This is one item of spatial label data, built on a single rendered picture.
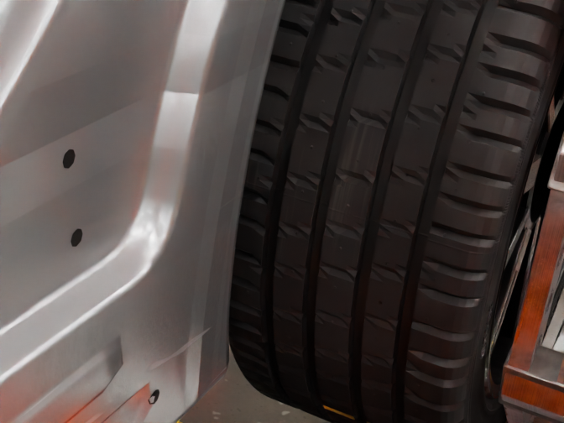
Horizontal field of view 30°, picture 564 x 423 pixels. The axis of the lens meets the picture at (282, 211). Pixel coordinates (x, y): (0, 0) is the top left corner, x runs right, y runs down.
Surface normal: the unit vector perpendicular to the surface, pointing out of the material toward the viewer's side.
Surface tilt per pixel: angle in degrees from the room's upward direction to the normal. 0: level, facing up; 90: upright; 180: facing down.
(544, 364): 23
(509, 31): 55
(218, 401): 0
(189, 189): 90
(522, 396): 90
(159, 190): 76
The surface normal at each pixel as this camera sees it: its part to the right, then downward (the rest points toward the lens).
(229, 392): 0.11, -0.89
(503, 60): -0.32, -0.18
